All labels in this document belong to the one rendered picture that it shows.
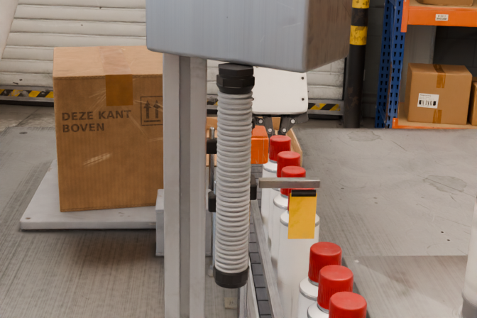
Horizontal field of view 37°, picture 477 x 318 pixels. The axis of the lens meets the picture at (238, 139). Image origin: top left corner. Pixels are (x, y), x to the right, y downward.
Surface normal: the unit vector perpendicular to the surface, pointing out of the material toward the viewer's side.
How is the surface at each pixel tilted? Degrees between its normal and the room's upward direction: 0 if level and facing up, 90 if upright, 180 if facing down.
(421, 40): 90
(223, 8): 90
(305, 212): 90
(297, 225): 90
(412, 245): 0
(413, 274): 0
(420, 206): 0
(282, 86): 70
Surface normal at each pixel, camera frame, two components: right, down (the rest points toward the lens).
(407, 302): 0.02, -0.95
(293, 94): 0.10, -0.06
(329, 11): 0.85, 0.18
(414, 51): -0.08, 0.29
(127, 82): 0.23, 0.29
